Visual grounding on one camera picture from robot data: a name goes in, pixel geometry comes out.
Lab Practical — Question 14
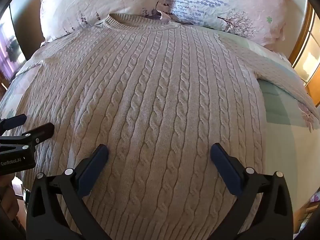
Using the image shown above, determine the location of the wooden framed window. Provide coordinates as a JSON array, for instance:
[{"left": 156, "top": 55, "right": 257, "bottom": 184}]
[{"left": 287, "top": 4, "right": 320, "bottom": 100}]

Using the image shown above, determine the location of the dark wall screen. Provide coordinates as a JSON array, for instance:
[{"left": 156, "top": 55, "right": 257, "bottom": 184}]
[{"left": 0, "top": 5, "right": 28, "bottom": 80}]

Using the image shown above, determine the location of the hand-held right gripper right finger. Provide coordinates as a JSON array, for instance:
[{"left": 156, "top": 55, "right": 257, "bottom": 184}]
[{"left": 209, "top": 143, "right": 293, "bottom": 240}]

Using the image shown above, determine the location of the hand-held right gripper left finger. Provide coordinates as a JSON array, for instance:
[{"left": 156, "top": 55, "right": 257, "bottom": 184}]
[{"left": 26, "top": 144, "right": 112, "bottom": 240}]

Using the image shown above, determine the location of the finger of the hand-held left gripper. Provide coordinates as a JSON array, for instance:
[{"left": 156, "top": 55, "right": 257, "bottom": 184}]
[
  {"left": 15, "top": 123, "right": 55, "bottom": 145},
  {"left": 0, "top": 114, "right": 27, "bottom": 132}
]

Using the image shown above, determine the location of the person's left hand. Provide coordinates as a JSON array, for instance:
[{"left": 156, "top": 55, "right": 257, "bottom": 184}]
[{"left": 0, "top": 174, "right": 20, "bottom": 222}]

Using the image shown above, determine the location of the floral bed sheet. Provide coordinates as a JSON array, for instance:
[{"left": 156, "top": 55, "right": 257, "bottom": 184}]
[{"left": 0, "top": 29, "right": 320, "bottom": 230}]

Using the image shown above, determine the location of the floral pink pillow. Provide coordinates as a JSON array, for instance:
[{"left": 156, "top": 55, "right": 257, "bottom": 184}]
[
  {"left": 37, "top": 0, "right": 170, "bottom": 43},
  {"left": 160, "top": 0, "right": 298, "bottom": 53}
]

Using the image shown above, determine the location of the beige cable-knit sweater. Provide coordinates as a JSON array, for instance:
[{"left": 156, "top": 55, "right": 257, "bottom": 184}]
[{"left": 9, "top": 13, "right": 319, "bottom": 240}]

